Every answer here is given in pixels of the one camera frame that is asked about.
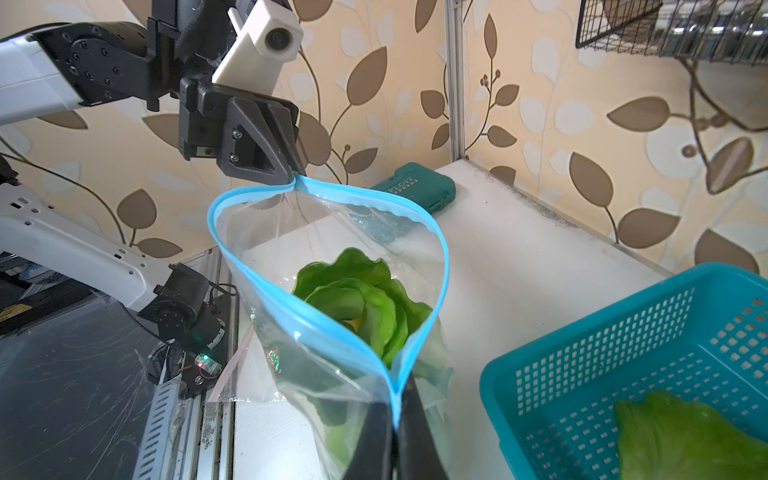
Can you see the teal plastic basket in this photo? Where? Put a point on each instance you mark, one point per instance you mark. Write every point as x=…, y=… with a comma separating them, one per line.
x=700, y=335

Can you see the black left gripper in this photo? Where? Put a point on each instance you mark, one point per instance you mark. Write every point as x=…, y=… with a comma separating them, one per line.
x=257, y=133

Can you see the chinese cabbage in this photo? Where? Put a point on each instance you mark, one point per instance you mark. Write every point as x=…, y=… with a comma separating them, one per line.
x=664, y=437
x=361, y=296

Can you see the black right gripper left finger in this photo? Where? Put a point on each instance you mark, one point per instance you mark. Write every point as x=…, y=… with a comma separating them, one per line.
x=374, y=457

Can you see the clear blue-zip zipper bag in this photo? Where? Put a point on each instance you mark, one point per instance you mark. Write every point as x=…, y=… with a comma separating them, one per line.
x=267, y=233

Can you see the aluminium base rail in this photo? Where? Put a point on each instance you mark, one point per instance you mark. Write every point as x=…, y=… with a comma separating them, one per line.
x=188, y=433

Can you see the green plastic tool case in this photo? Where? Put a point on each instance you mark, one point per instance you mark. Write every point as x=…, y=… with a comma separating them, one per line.
x=429, y=189

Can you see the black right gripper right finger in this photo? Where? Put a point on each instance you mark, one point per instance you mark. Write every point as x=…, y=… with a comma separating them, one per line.
x=417, y=454

